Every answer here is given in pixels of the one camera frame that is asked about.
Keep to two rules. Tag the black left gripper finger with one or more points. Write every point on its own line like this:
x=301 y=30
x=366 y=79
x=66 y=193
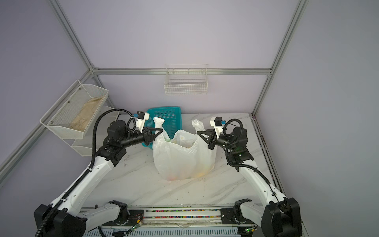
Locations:
x=150 y=138
x=152 y=131

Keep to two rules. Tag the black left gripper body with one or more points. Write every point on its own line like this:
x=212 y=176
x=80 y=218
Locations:
x=134 y=138

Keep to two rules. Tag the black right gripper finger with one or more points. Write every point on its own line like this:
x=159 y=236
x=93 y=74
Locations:
x=211 y=144
x=207 y=136

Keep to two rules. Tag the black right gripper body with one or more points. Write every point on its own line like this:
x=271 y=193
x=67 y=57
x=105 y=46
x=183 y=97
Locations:
x=224 y=141

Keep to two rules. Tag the white lemon print plastic bag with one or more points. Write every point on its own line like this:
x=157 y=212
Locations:
x=186 y=156

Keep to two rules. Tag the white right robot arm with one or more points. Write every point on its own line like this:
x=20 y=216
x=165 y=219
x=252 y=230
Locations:
x=263 y=189

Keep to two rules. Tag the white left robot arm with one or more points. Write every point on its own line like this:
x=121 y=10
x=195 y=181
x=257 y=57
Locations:
x=80 y=189

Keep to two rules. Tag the teal plastic fruit basket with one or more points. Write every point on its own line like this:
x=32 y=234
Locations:
x=172 y=116

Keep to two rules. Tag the beige cloth in shelf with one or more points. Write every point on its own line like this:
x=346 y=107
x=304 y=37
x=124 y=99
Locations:
x=82 y=120

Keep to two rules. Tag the white mesh upper shelf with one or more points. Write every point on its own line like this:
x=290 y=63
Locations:
x=59 y=117

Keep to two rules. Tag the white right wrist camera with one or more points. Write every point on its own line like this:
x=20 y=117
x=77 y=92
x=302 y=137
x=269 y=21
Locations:
x=217 y=123

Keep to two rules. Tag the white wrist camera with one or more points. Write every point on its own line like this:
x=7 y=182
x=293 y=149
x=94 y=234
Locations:
x=140 y=119
x=217 y=123

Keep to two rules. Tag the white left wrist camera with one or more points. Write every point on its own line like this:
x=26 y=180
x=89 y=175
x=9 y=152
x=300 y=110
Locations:
x=140 y=119

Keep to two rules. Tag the white wire wall basket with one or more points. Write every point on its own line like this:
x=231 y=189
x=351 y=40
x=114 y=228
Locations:
x=186 y=79

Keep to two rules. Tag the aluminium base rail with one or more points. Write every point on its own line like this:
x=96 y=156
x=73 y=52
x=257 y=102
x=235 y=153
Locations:
x=184 y=215

